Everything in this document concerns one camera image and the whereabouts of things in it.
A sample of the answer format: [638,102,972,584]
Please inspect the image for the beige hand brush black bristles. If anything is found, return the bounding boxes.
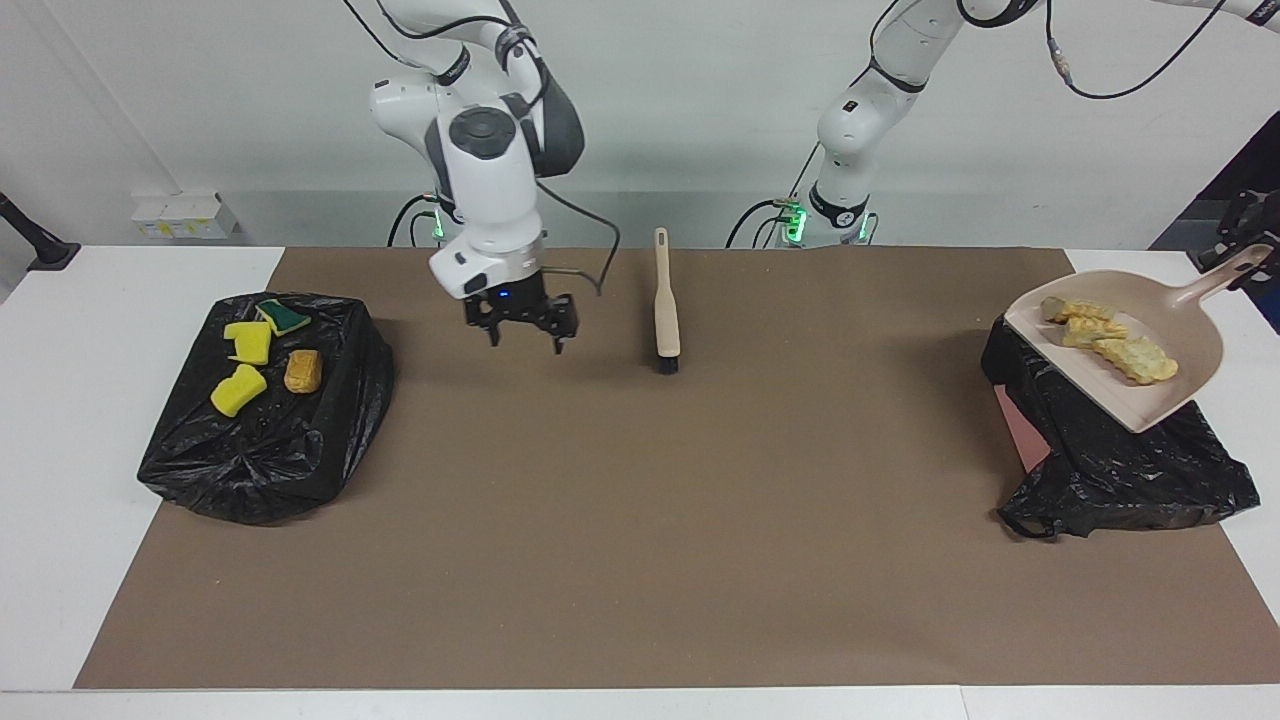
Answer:
[653,227,682,375]

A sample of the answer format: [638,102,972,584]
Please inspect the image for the pale stone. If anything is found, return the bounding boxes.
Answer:
[1040,296,1116,323]
[1062,317,1131,349]
[1093,337,1179,386]

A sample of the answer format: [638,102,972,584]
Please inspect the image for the beige plastic dustpan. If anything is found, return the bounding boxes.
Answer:
[1003,243,1274,434]

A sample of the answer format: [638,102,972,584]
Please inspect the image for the orange-brown sponge chunk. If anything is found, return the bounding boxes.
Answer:
[283,348,323,395]

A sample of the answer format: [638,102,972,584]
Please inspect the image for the yellow sponge piece green backing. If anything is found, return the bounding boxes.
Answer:
[255,300,313,337]

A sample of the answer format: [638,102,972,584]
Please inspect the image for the black trash bag pink box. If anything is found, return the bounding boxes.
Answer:
[980,310,1261,541]

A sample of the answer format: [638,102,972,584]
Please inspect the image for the black trash bag bin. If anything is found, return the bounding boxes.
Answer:
[137,292,394,526]

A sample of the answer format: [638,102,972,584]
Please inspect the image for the dark partition panel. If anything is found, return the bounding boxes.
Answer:
[1150,110,1280,331]

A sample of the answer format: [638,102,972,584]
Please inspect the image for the pink box under bag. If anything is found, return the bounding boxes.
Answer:
[993,385,1053,471]

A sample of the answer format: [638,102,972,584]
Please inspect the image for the white socket box yellow label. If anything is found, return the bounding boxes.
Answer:
[130,190,241,241]

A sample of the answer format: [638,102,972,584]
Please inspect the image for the large brown table mat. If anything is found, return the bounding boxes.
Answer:
[73,247,1280,691]

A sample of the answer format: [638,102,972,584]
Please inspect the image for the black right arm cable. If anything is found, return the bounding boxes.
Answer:
[345,0,621,298]

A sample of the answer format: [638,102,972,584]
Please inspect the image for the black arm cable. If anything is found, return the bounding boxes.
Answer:
[1043,0,1229,101]
[345,0,621,298]

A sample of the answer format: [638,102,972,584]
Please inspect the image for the black right base cable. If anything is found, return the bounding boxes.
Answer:
[388,193,443,248]

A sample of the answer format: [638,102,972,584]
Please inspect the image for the black base cable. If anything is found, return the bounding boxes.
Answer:
[727,150,823,248]
[388,193,443,248]

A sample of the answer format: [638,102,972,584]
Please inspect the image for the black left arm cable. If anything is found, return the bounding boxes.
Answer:
[1043,0,1229,101]

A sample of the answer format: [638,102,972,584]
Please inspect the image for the black left base cable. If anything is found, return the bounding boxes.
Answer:
[727,150,823,248]

